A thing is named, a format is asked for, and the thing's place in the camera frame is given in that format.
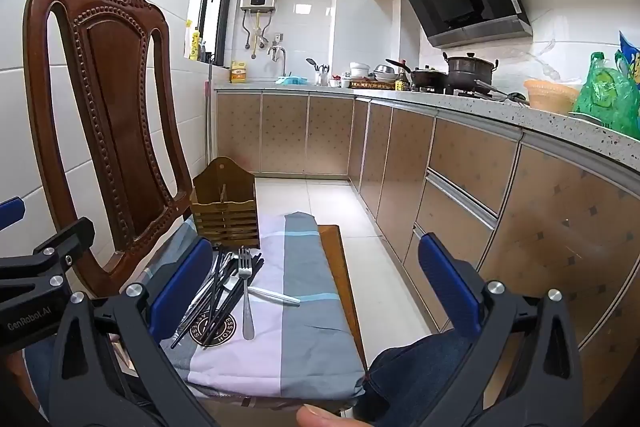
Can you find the person's jeans leg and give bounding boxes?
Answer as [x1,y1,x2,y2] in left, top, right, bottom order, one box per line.
[350,331,477,427]

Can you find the green plastic bag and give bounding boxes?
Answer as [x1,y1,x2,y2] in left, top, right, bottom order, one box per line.
[572,51,640,134]

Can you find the grey lilac striped cloth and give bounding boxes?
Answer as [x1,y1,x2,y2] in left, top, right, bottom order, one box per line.
[125,209,369,404]

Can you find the steel fork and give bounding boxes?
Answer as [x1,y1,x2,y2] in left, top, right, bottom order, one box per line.
[237,246,256,341]

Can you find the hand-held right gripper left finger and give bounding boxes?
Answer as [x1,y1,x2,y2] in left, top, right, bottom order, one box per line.
[47,238,221,427]

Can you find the person's right hand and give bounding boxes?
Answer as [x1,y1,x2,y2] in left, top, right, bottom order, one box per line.
[295,406,354,427]

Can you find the orange plastic basket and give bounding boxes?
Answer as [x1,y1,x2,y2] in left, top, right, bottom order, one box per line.
[523,79,581,114]

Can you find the water heater pipes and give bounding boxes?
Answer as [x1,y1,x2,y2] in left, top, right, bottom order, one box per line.
[242,9,274,58]

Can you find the wooden slatted utensil holder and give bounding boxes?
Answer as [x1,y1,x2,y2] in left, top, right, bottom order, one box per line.
[190,157,261,251]

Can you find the wooden table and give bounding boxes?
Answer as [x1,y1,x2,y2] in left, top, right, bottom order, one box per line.
[190,224,369,413]

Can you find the yellow bottle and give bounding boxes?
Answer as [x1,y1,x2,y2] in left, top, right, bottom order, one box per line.
[183,20,201,60]

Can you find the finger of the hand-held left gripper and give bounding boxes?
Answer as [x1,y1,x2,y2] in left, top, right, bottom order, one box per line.
[0,217,96,301]
[0,195,26,232]

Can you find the speckled kitchen countertop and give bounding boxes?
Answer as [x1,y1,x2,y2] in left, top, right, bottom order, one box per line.
[215,79,640,158]

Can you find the carved brown wooden chair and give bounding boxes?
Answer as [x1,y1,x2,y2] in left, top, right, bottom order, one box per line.
[22,0,199,301]

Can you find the metal kitchen tool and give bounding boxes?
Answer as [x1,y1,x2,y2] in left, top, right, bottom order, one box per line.
[474,79,529,106]

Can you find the steel spoon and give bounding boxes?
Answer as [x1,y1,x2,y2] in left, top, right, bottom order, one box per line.
[172,249,226,343]

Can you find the black wok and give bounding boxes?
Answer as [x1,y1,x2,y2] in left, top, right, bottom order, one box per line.
[385,59,449,91]

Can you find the blue yellow snack bag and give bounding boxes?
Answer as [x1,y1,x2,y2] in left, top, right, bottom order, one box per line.
[617,30,640,84]

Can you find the dark lidded pot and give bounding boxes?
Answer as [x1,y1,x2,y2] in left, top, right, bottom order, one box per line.
[442,51,501,94]

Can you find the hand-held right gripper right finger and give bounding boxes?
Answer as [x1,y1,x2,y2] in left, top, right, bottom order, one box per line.
[418,232,587,427]

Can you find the cup of cooking utensils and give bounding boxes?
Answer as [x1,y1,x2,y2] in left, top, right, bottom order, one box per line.
[305,58,331,87]

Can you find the white plastic spoon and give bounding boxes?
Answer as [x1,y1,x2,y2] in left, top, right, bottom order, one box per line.
[220,274,302,306]

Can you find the white mop handle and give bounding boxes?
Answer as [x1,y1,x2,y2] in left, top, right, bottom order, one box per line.
[201,62,215,168]

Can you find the chrome faucet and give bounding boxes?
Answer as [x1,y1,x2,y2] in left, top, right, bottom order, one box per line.
[267,45,289,78]

